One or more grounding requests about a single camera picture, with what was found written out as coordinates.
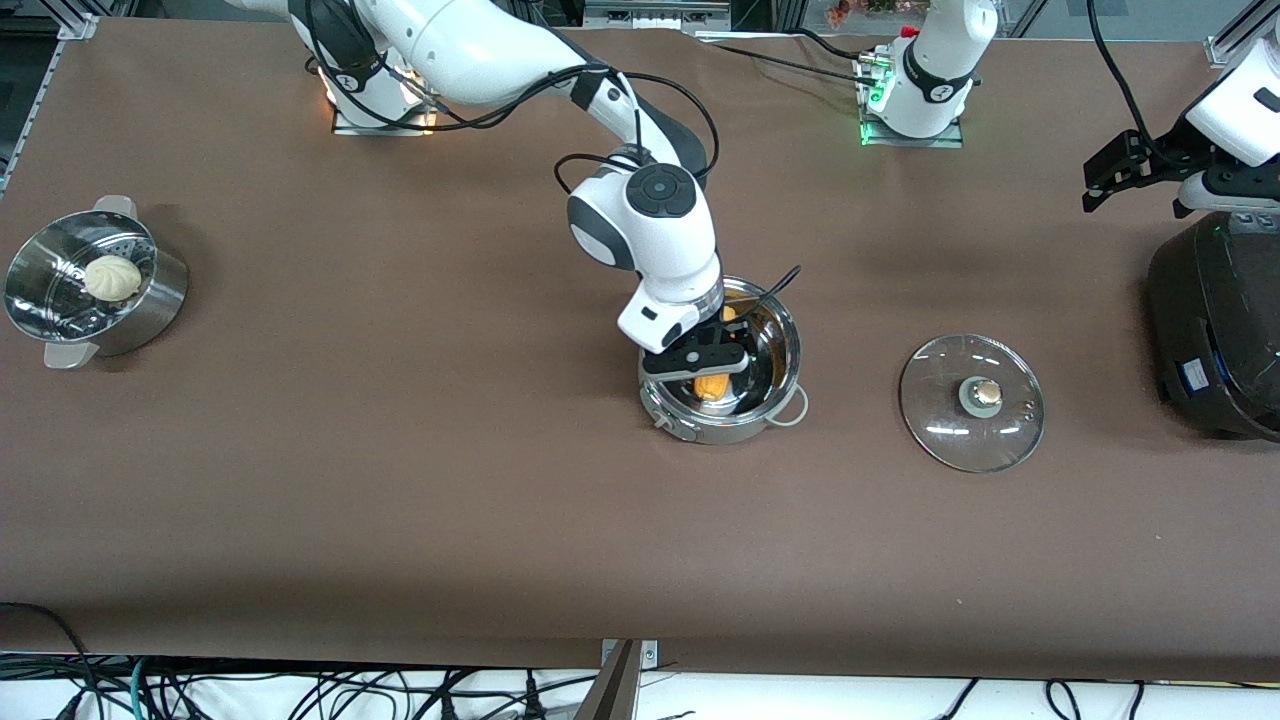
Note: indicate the grey metal box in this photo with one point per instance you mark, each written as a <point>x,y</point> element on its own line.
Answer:
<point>650,15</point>

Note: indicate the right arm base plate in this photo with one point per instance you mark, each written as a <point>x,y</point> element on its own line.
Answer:
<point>350,128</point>

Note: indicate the aluminium frame profile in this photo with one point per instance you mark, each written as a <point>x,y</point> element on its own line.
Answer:
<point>1225,50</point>
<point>78,25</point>

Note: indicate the glass lid with beige knob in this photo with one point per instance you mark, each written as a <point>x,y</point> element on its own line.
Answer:
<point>940,400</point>

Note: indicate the dark metal strut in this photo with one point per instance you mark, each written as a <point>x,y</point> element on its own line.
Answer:
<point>610,695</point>

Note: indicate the yellow corn cob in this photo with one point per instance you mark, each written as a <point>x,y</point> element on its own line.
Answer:
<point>712,388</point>

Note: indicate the steel steamer pot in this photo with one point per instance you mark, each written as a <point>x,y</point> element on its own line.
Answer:
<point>160,300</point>

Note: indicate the brown table cover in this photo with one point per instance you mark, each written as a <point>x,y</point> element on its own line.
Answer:
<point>400,450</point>

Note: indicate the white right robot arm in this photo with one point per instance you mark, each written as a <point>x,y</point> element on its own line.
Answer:
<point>480,50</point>

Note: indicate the white steamed bun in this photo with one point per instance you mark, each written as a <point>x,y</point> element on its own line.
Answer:
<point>112,278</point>

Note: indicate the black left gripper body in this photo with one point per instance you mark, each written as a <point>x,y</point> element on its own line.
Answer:
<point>1166,153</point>

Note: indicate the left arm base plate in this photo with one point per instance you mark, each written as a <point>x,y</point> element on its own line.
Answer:
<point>950,140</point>

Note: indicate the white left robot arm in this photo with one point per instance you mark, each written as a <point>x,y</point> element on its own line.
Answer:
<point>940,70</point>

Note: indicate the aluminium side rail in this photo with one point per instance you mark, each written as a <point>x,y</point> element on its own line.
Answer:
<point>30,110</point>

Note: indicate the silver edge bracket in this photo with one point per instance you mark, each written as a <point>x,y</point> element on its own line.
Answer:
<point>648,655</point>

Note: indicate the black rice cooker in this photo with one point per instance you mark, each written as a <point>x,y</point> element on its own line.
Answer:
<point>1220,330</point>

